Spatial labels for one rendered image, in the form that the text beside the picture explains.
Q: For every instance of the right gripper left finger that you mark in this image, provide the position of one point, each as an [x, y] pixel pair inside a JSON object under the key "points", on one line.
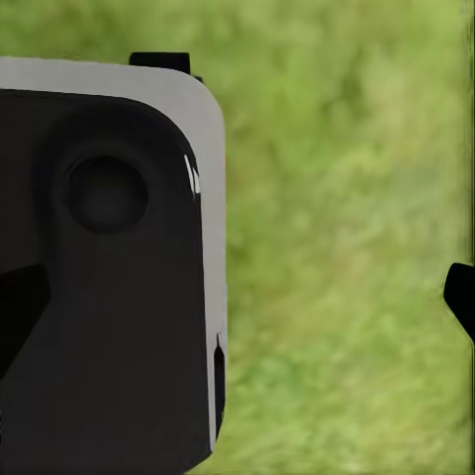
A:
{"points": [[24, 296]]}

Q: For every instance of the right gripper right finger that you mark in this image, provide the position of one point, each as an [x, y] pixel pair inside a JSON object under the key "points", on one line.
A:
{"points": [[459, 294]]}

